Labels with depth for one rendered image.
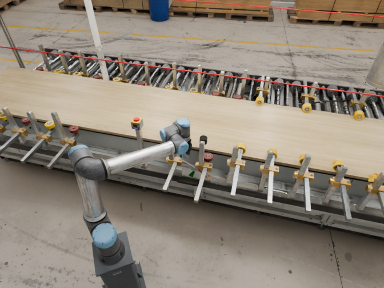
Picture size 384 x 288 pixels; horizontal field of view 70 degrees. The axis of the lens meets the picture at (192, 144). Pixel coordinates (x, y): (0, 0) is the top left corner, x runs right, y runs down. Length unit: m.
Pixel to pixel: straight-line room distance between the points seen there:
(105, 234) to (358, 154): 2.05
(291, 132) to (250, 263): 1.25
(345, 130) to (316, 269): 1.28
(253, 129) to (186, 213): 1.13
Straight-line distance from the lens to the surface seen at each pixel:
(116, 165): 1.56
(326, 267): 2.98
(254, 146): 2.38
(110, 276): 2.24
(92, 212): 1.96
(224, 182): 2.34
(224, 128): 2.51
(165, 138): 1.79
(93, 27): 3.08
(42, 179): 3.67
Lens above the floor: 2.51
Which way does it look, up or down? 44 degrees down
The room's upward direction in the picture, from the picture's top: straight up
